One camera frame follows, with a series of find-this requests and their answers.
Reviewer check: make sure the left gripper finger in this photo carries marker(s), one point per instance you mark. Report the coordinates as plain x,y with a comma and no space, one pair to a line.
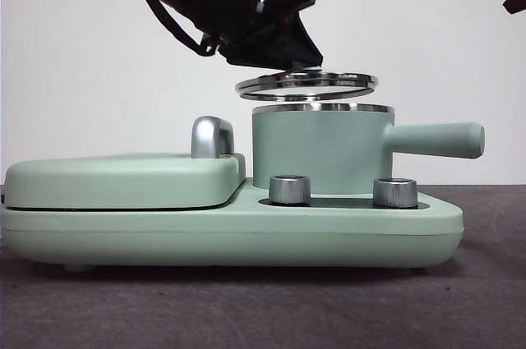
279,49

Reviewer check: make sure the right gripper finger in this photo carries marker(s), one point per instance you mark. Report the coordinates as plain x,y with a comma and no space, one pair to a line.
517,2

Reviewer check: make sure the glass pot lid green knob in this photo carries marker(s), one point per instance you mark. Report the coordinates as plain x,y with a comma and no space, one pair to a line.
304,84

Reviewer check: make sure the silver control knob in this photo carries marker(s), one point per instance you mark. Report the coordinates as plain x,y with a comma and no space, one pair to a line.
289,191
395,193

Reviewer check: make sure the black control panel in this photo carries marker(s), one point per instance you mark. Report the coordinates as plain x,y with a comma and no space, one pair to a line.
341,202

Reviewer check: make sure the mint green breakfast machine base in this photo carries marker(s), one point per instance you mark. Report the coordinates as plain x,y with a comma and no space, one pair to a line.
246,238

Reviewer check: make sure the mint green grill lid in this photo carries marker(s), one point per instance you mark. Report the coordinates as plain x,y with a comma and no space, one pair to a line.
123,180

